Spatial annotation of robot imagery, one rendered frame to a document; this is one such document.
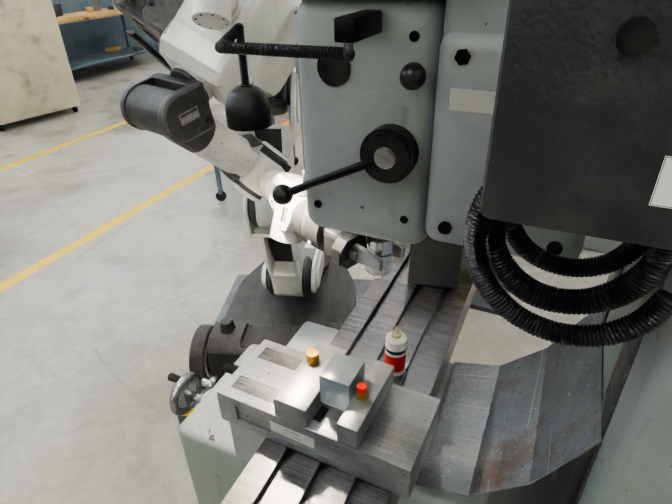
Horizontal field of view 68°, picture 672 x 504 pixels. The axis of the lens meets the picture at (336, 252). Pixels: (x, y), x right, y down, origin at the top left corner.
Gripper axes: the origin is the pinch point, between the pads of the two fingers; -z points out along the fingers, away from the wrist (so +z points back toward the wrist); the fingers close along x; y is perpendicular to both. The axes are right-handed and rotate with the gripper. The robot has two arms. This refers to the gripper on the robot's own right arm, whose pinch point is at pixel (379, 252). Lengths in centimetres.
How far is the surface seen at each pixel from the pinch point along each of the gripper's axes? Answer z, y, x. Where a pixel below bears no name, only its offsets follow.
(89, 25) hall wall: 915, 71, 291
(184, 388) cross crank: 48, 55, -20
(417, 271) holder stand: 11.8, 23.1, 28.3
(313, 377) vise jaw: -1.5, 15.8, -17.2
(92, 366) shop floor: 160, 125, -19
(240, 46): 4.1, -34.8, -20.7
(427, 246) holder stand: 10.3, 15.8, 29.3
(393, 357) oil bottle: -4.0, 21.8, 0.6
